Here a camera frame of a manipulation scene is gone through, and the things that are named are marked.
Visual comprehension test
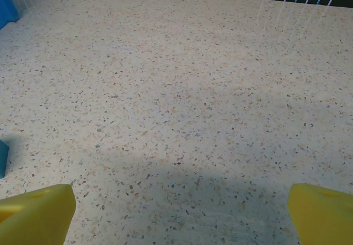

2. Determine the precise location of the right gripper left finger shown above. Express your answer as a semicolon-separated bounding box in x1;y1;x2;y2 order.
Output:
0;183;77;245

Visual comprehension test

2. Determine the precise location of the blue two-compartment plastic bin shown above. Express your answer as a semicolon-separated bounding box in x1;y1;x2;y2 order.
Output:
0;0;19;31

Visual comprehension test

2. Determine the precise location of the blue lego brick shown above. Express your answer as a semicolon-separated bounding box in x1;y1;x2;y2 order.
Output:
0;139;10;179

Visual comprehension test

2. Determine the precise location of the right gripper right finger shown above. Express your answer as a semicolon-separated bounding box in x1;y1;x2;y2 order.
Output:
287;183;353;245

